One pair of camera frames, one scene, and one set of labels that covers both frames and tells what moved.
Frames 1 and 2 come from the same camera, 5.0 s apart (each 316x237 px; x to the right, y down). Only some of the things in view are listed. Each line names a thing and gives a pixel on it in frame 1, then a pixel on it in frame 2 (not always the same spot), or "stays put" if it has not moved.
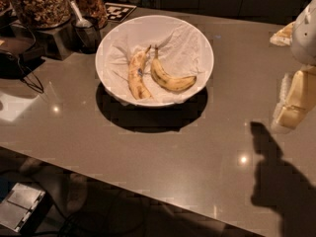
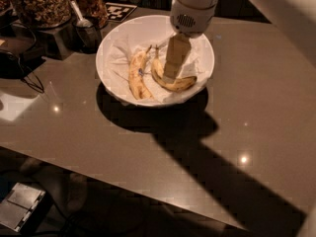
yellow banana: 168,80 stays put
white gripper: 305,37 → 190,18
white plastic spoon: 81,22 stays put
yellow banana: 135,75 stays put
